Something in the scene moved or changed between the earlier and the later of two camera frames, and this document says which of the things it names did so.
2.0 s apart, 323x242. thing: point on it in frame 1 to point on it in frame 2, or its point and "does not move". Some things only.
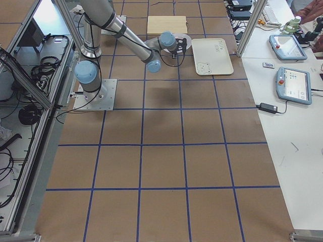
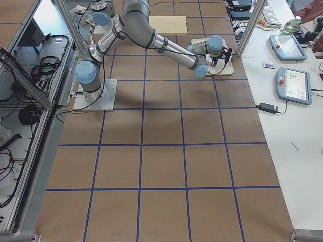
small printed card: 268,65 does not move
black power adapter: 267,108 does not move
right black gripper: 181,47 to 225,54
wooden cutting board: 156,24 does not move
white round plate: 182,36 to 220,61
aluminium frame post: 259,8 does not move
